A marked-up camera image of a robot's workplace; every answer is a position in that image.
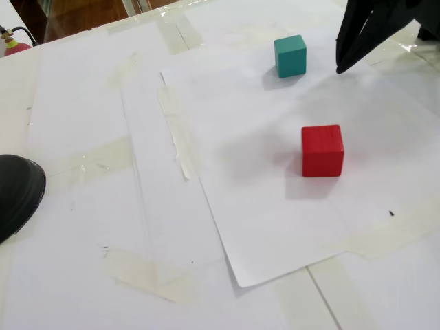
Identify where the large white paper sheet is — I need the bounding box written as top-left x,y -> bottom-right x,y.
0,20 -> 440,330

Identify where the red fire extinguisher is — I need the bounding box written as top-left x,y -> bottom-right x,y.
0,24 -> 41,58

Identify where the teal blue wooden cube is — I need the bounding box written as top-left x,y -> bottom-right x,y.
273,34 -> 307,79

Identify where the small white paper sheet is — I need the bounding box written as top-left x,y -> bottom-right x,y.
159,34 -> 440,289

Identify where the clear packing tape strip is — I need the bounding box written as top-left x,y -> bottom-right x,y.
367,34 -> 426,67
44,135 -> 137,182
274,263 -> 348,330
156,15 -> 204,55

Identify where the red wooden cube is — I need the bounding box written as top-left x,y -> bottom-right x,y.
300,124 -> 345,178

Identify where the brown wooden furniture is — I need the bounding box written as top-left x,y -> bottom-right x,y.
8,0 -> 193,45

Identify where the medium white paper sheet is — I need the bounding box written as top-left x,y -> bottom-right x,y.
120,68 -> 238,276

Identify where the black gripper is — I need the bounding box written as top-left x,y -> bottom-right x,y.
335,0 -> 440,74

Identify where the black round object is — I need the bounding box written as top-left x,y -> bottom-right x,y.
0,154 -> 47,245

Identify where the beige masking tape strip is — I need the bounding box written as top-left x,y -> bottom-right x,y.
322,206 -> 440,263
98,247 -> 201,304
156,85 -> 194,182

